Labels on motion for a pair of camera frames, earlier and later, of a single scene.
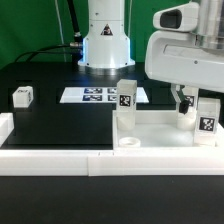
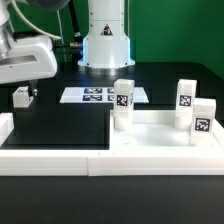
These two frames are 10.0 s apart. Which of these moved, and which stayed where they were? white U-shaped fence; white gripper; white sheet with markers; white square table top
Moved: white gripper
Stayed: white square table top; white sheet with markers; white U-shaped fence
